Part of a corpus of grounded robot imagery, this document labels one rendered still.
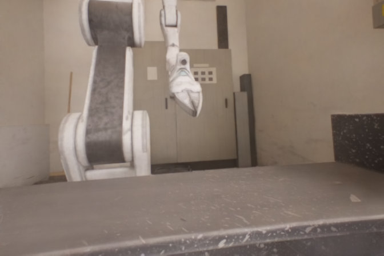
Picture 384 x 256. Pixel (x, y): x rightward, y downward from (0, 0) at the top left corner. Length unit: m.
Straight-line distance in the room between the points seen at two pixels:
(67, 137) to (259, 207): 0.48
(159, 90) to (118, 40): 1.81
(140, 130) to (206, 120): 2.04
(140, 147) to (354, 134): 0.44
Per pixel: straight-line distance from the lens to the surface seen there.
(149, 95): 2.49
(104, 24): 0.73
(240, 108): 2.67
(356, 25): 1.78
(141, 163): 0.57
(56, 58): 3.17
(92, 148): 0.55
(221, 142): 2.60
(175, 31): 0.98
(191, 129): 2.49
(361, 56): 1.72
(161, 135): 2.48
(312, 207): 0.20
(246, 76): 2.84
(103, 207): 0.20
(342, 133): 0.36
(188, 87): 0.57
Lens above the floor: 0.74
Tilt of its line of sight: 3 degrees up
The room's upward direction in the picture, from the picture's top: 2 degrees counter-clockwise
